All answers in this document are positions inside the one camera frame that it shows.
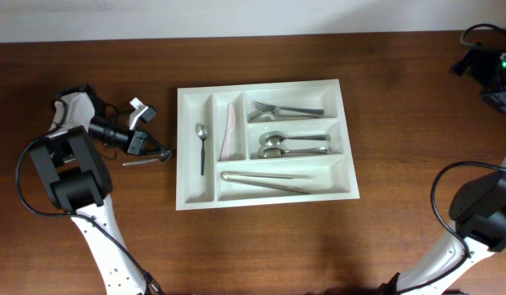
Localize steel kitchen tongs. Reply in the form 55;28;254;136
220;171;312;194

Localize pink plastic knife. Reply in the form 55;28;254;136
219;103;237;161

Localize teaspoon with textured handle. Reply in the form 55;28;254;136
123;151;173;166

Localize steel fork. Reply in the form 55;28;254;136
247;110;320;123
254;102;324;116

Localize steel tablespoon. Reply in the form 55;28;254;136
259;131;331;146
257;145;332;159

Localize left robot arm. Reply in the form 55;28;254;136
24;84;172;294

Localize white plastic cutlery tray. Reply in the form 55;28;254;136
176;79;360;211

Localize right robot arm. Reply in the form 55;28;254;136
377;43;506;294

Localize small teaspoon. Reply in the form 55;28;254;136
197;124;209;176

